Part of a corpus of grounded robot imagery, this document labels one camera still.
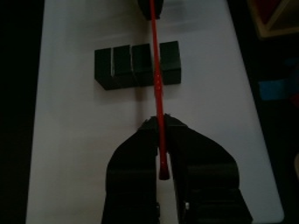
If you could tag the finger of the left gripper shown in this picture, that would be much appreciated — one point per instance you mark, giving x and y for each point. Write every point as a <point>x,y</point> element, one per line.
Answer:
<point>145,8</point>
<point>161,8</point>

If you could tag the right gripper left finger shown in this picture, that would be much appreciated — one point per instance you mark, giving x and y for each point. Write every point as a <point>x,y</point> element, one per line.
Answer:
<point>133,175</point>

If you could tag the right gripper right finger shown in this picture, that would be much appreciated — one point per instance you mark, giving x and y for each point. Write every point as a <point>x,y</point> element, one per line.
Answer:
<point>210,175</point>

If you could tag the wooden box with red drawer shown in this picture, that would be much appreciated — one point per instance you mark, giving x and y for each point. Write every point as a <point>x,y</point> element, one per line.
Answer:
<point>274,17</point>

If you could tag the blue tape patch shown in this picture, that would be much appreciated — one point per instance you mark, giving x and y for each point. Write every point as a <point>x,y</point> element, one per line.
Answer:
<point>274,90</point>

